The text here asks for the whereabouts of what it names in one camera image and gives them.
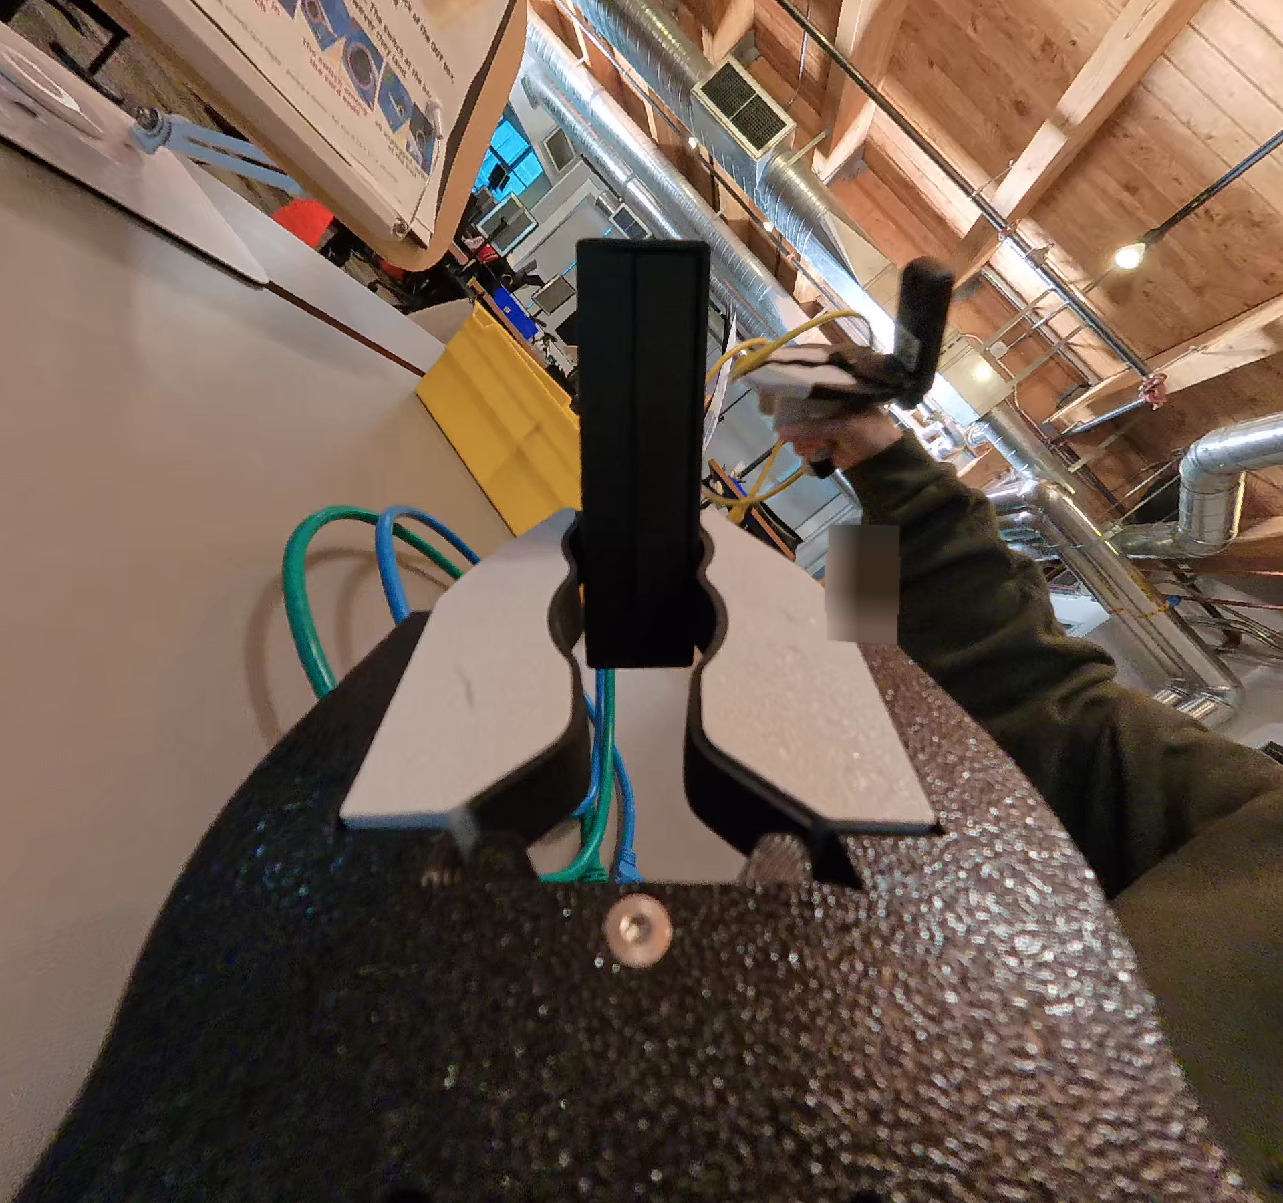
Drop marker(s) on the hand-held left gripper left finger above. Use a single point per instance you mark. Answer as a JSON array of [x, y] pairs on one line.
[[471, 702]]

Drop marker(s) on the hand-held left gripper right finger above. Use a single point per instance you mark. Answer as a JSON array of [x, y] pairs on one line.
[[802, 712]]

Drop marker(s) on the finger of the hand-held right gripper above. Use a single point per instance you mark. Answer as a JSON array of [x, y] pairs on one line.
[[802, 371], [806, 406]]

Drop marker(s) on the yellow plastic bin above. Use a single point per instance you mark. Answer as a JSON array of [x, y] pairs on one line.
[[490, 432]]

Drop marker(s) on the person's right forearm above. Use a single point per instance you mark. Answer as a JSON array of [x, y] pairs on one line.
[[1002, 621]]

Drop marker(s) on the person's right hand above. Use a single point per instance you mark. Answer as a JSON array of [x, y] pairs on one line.
[[851, 441]]

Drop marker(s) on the white paper tag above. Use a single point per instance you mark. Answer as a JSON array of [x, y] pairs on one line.
[[719, 392]]

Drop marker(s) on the ceiling lamp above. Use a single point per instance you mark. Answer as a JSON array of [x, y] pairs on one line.
[[1129, 256]]

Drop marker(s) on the white vent grille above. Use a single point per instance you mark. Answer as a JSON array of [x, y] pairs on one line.
[[744, 108]]

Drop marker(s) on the blue plastic bin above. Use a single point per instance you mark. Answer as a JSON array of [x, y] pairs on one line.
[[516, 316]]

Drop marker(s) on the person's olive jacket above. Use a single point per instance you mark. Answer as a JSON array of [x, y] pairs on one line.
[[1213, 1003]]

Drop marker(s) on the instruction poster board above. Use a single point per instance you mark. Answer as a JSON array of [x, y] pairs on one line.
[[330, 90]]

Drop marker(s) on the silver elbow duct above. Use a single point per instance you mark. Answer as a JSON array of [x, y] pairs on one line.
[[1213, 482]]

